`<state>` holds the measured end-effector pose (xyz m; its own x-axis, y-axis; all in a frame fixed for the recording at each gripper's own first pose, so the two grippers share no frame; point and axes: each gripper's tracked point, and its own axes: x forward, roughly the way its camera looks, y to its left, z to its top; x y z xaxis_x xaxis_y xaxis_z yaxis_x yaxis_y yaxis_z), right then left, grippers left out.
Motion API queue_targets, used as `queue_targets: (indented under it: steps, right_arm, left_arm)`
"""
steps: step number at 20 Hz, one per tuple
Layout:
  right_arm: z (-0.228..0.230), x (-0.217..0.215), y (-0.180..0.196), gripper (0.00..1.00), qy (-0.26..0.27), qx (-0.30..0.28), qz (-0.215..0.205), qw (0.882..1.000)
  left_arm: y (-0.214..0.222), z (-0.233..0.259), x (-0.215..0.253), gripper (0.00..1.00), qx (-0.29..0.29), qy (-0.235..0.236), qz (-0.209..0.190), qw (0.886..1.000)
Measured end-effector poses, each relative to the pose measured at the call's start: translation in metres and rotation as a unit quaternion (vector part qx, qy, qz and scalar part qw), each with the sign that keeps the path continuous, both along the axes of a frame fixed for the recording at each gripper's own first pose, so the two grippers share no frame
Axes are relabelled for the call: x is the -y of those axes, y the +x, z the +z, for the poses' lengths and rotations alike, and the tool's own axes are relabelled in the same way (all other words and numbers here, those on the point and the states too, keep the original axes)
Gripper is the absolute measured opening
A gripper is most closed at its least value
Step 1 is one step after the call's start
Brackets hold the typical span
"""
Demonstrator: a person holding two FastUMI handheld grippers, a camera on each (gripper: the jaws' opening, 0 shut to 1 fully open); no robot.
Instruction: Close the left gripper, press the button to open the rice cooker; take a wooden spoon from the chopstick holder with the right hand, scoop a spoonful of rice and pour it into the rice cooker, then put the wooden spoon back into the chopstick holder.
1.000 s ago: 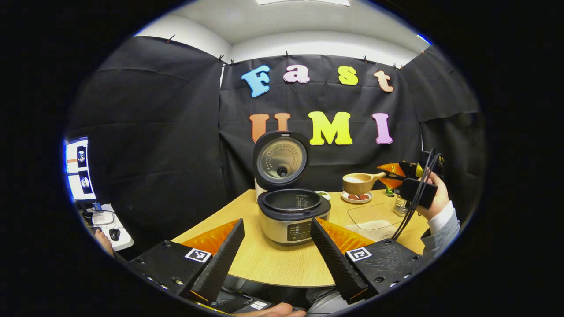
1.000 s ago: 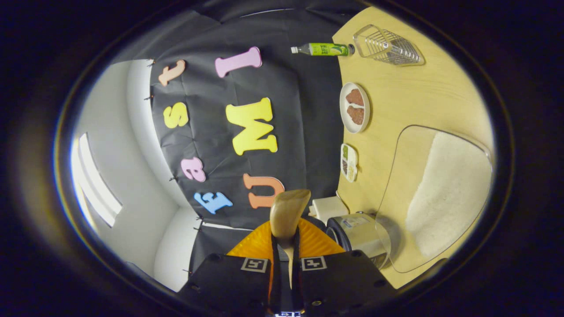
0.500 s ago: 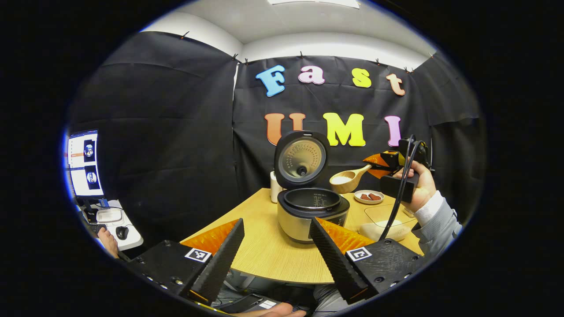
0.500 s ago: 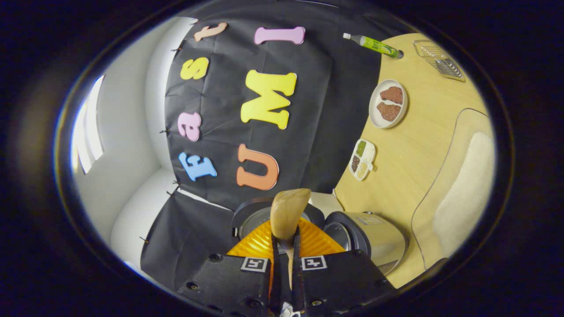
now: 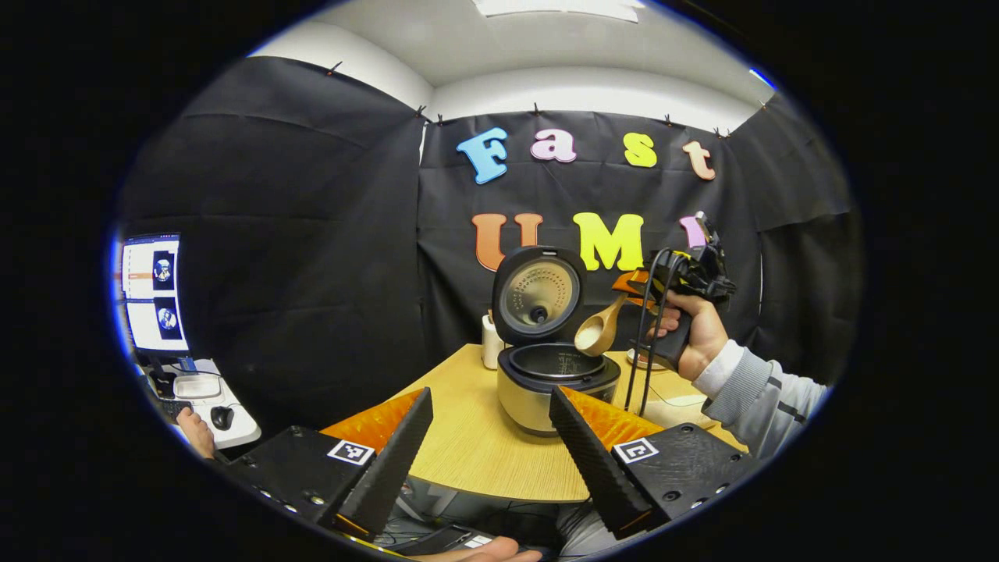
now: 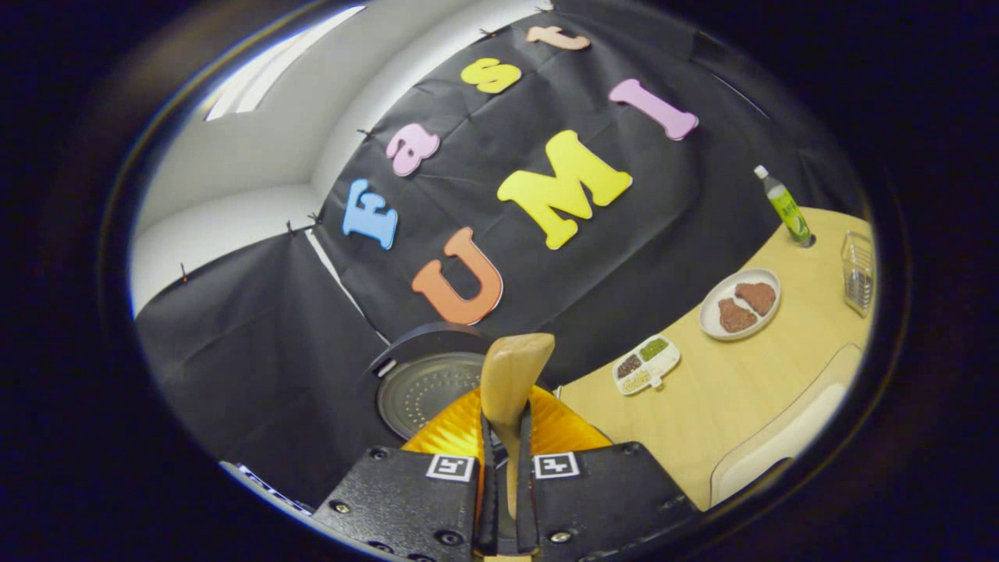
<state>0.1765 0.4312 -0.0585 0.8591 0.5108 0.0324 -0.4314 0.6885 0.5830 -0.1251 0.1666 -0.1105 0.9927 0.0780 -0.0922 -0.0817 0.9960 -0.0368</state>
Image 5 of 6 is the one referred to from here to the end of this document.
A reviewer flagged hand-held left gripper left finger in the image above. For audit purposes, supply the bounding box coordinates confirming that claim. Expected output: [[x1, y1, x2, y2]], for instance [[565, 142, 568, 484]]
[[221, 386, 435, 545]]

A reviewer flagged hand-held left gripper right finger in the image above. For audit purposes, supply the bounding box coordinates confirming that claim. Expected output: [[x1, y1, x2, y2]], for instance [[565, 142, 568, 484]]
[[549, 385, 764, 541]]

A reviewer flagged wooden spoon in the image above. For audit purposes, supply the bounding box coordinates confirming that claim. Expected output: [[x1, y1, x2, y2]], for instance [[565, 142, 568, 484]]
[[574, 293, 629, 358]]

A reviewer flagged grey rice cooker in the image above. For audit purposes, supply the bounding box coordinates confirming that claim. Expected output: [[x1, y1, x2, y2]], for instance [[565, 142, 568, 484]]
[[492, 246, 623, 438]]

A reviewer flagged white toaster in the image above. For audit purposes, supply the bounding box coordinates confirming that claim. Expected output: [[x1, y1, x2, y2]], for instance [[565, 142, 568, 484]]
[[481, 312, 504, 371]]

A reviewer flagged white side desk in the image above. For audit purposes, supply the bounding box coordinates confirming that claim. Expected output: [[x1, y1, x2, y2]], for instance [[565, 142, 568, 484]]
[[140, 357, 262, 450]]

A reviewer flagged black backdrop cloth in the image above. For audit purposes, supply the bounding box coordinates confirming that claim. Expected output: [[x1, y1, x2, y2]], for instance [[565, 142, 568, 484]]
[[113, 55, 866, 438]]

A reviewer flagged computer monitor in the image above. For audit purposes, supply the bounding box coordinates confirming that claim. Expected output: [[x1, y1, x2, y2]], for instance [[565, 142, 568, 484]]
[[119, 233, 192, 361]]

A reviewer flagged large ceiling light panel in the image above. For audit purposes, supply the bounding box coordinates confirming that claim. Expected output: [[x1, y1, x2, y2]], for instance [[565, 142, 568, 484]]
[[472, 0, 647, 23]]

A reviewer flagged black cable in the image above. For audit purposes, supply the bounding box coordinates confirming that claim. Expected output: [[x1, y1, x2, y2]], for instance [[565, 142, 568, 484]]
[[623, 248, 664, 412], [638, 273, 674, 418]]

